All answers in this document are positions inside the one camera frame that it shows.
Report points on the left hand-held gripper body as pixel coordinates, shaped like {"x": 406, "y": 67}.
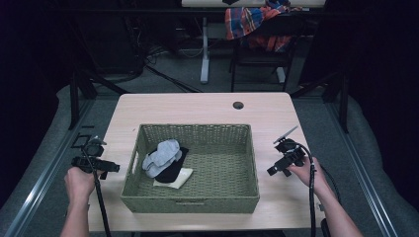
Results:
{"x": 93, "y": 154}

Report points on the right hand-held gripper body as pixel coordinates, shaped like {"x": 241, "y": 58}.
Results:
{"x": 290, "y": 152}

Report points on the grey sock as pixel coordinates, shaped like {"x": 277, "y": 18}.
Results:
{"x": 162, "y": 158}

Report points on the black sock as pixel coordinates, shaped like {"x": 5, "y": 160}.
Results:
{"x": 172, "y": 168}

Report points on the white sock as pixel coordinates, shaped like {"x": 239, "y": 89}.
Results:
{"x": 178, "y": 180}

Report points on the green woven basket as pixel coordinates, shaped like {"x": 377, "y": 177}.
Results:
{"x": 191, "y": 168}

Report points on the person's right hand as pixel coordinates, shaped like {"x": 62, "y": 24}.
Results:
{"x": 306, "y": 173}

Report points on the person's left hand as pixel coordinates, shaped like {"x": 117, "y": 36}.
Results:
{"x": 79, "y": 185}

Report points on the black metal stand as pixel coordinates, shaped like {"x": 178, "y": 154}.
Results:
{"x": 79, "y": 92}
{"x": 332, "y": 92}

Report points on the black chair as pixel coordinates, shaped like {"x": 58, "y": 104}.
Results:
{"x": 263, "y": 49}

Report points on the plaid cloth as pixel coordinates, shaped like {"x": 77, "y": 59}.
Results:
{"x": 253, "y": 23}

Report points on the white desk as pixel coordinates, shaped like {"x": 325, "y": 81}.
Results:
{"x": 210, "y": 39}

